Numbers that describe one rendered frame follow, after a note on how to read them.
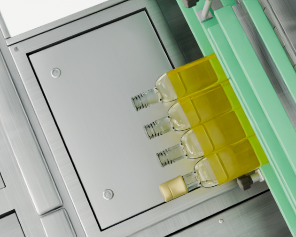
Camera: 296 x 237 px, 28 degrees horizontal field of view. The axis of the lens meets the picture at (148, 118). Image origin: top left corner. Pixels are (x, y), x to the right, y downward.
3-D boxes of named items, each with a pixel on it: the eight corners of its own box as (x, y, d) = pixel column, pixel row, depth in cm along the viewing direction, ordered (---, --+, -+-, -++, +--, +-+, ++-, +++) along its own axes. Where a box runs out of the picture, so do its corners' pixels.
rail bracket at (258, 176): (287, 153, 122) (229, 179, 120) (297, 146, 115) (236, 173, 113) (296, 171, 121) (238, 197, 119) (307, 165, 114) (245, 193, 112)
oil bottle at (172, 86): (246, 46, 118) (150, 86, 115) (253, 35, 113) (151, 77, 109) (259, 71, 117) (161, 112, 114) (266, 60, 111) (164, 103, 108)
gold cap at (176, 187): (178, 173, 109) (156, 182, 108) (183, 177, 105) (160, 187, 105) (184, 190, 110) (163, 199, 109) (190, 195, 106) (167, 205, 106)
